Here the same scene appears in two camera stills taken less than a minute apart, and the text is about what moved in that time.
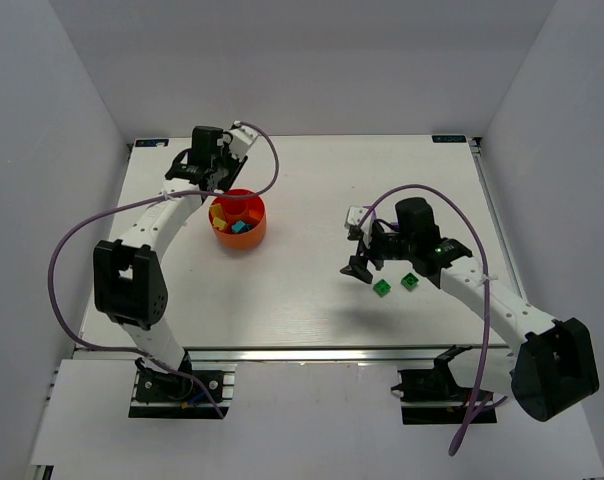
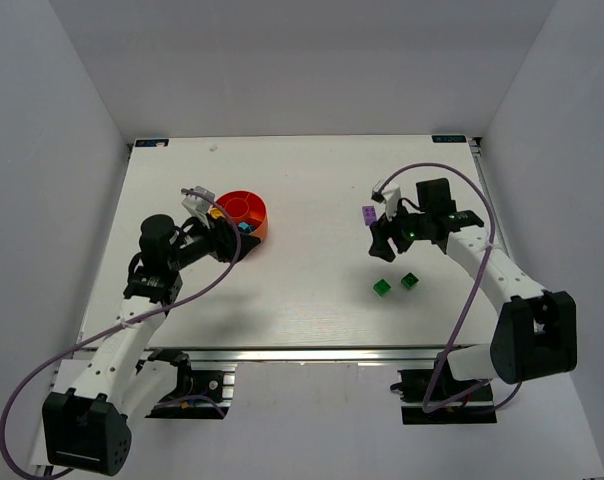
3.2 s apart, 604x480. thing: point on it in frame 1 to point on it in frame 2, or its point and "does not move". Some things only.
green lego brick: x=409 y=281 does not move
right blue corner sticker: x=449 y=139 does not move
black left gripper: x=223 y=175 to x=222 y=240
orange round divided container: x=250 y=210 does not move
